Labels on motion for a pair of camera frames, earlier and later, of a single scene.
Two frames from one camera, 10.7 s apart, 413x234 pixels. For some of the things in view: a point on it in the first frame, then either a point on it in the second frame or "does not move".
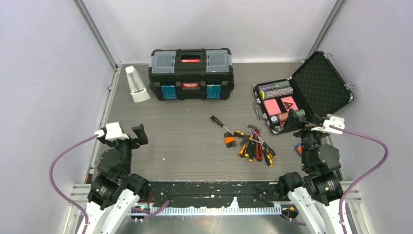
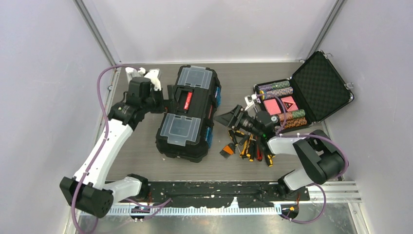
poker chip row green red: x=282 y=117 does not move
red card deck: x=289 y=103 does not move
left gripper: x=141 y=138 to x=168 y=106
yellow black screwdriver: x=245 y=138 to x=244 y=153
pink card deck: x=272 y=107 does not move
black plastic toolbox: x=195 y=74 to x=185 y=133
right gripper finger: x=293 y=122 to x=232 y=119
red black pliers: x=257 y=144 does not move
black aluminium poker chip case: x=317 y=87 does not move
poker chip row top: x=274 y=86 does not move
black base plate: x=215 y=193 does not move
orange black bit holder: x=230 y=140 to x=228 y=150
